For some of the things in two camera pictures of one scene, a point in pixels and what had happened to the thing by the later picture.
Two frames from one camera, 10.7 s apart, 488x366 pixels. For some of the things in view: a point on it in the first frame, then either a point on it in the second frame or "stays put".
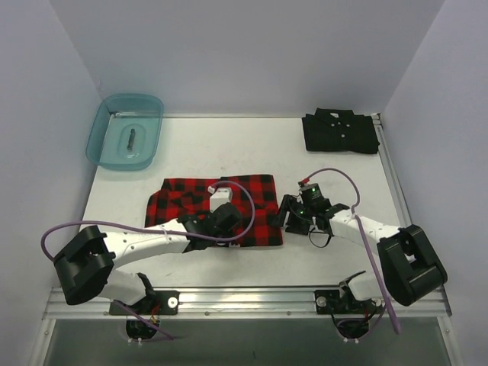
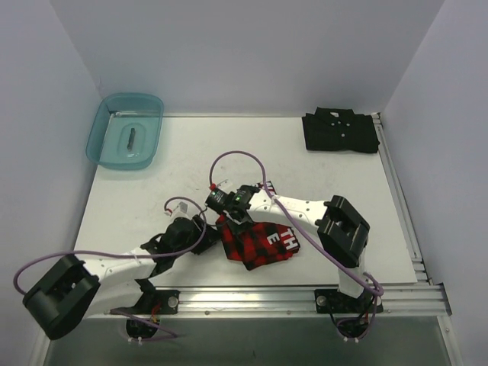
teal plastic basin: x=107 y=146 stays put
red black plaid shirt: x=257 y=197 -> x=259 y=242
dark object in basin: x=131 y=139 stays put
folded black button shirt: x=340 y=130 stays put
